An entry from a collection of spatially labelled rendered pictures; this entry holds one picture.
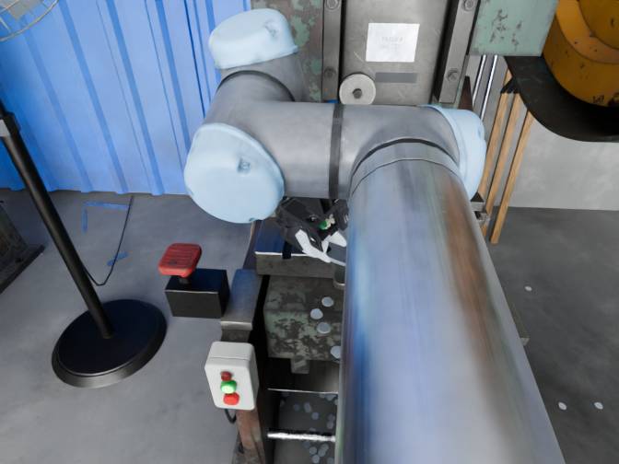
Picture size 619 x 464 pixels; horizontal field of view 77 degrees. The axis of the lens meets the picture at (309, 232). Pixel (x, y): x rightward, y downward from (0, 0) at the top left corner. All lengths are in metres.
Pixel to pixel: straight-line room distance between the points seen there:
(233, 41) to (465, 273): 0.27
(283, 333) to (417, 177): 0.59
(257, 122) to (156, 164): 2.00
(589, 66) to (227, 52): 0.62
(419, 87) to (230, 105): 0.41
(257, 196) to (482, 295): 0.18
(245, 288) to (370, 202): 0.58
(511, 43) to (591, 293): 1.52
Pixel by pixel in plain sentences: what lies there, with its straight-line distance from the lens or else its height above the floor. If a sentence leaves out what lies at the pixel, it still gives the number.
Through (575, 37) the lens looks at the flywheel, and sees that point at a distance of 0.90.
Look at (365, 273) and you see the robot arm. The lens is 0.18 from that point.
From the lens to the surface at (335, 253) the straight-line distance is 0.63.
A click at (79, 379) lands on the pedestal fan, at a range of 1.57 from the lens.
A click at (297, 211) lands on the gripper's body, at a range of 0.48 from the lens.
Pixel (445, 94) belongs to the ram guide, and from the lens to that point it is 0.64.
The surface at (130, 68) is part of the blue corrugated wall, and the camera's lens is 2.11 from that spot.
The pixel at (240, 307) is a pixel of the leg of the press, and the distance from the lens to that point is 0.74.
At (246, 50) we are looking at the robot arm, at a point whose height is 1.11.
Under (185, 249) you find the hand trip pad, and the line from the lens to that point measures 0.70.
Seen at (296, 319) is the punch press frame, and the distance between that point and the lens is 0.74.
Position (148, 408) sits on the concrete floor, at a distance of 1.44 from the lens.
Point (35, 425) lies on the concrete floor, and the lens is 1.57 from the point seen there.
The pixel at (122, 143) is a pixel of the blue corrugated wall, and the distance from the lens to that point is 2.31.
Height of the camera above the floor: 1.19
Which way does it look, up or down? 37 degrees down
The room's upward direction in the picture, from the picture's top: straight up
